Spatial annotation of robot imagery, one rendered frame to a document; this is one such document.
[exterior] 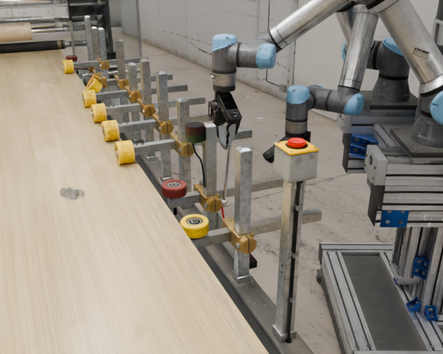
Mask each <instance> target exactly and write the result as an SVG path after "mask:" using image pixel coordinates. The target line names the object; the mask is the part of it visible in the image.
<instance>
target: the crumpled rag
mask: <svg viewBox="0 0 443 354"><path fill-rule="evenodd" d="M81 195H82V196H84V195H85V194H84V191H83V190H81V189H78V190H77V189H75V190H73V189H72V188H71V187H69V188H68V189H66V188H61V190H60V196H61V197H65V199H66V200H67V201H71V200H76V199H78V197H79V196H81Z"/></svg>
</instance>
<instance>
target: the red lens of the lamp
mask: <svg viewBox="0 0 443 354"><path fill-rule="evenodd" d="M204 132H205V125H204V124H203V126H202V127H200V128H189V127H187V126H186V124H185V133H186V134H188V135H192V136H196V135H201V134H203V133H204Z"/></svg>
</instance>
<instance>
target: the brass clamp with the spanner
mask: <svg viewBox="0 0 443 354"><path fill-rule="evenodd" d="M193 191H198V192H199V194H200V202H199V204H200V205H201V206H202V208H203V209H204V210H205V211H209V212H211V213H216V212H218V211H219V210H220V209H221V207H222V202H221V200H220V199H219V194H218V193H217V194H216V195H212V196H208V197H207V196H206V195H205V194H204V192H203V185H199V183H196V184H193Z"/></svg>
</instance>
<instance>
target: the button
mask: <svg viewBox="0 0 443 354"><path fill-rule="evenodd" d="M306 144H307V142H306V140H304V139H302V138H290V139H289V140H288V145H289V146H290V147H292V148H303V147H304V146H305V145H306Z"/></svg>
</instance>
